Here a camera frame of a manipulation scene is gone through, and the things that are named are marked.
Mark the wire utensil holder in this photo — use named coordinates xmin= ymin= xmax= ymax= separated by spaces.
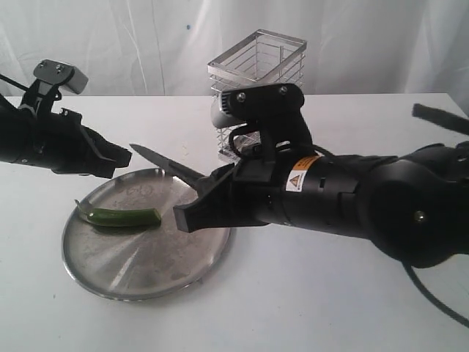
xmin=207 ymin=29 xmax=307 ymax=163

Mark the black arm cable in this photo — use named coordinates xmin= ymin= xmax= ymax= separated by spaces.
xmin=402 ymin=260 xmax=469 ymax=327
xmin=0 ymin=74 xmax=29 ymax=91

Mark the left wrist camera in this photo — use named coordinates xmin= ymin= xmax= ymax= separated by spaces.
xmin=18 ymin=59 xmax=89 ymax=117

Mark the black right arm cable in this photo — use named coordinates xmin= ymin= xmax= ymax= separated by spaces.
xmin=402 ymin=260 xmax=469 ymax=327

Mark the round steel plate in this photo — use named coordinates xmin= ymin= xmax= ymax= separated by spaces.
xmin=62 ymin=168 xmax=231 ymax=301

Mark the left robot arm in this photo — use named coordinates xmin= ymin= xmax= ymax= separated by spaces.
xmin=1 ymin=97 xmax=132 ymax=179

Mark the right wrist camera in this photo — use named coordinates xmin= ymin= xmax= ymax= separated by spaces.
xmin=211 ymin=84 xmax=313 ymax=162

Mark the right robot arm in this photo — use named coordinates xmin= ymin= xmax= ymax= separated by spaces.
xmin=174 ymin=142 xmax=468 ymax=268

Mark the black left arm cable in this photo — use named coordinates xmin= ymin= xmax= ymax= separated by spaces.
xmin=0 ymin=74 xmax=29 ymax=91

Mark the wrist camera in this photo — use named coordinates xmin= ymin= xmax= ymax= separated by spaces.
xmin=18 ymin=59 xmax=89 ymax=117
xmin=211 ymin=84 xmax=313 ymax=162

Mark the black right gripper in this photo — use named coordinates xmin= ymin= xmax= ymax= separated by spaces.
xmin=173 ymin=152 xmax=363 ymax=232

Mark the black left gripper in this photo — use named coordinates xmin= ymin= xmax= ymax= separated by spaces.
xmin=1 ymin=108 xmax=132 ymax=178

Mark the green chili pepper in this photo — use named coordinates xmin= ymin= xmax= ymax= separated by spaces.
xmin=75 ymin=199 xmax=162 ymax=227

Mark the black knife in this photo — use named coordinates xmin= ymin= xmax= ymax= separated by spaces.
xmin=130 ymin=144 xmax=204 ymax=188

